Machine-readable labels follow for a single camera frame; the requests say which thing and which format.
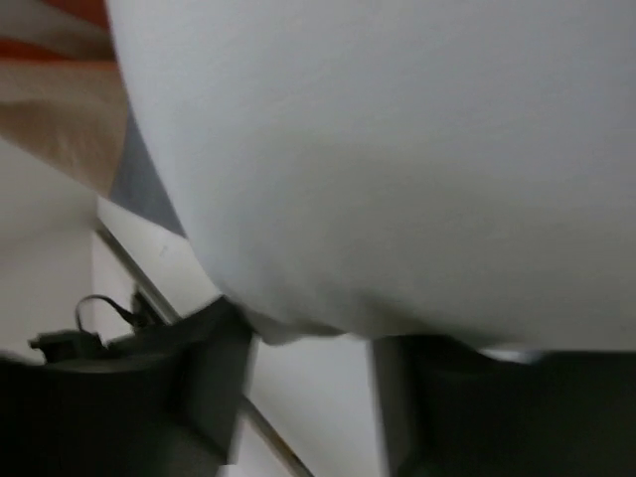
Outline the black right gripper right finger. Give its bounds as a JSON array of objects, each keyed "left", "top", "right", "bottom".
[{"left": 372, "top": 336, "right": 635, "bottom": 476}]

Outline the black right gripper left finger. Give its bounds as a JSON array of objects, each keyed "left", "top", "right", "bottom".
[{"left": 1, "top": 299, "right": 252, "bottom": 476}]

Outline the orange grey checked pillowcase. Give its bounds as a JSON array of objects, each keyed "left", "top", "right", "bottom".
[{"left": 1, "top": 1, "right": 184, "bottom": 236}]

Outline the white pillow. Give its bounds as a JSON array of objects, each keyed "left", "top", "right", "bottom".
[{"left": 108, "top": 1, "right": 635, "bottom": 350}]

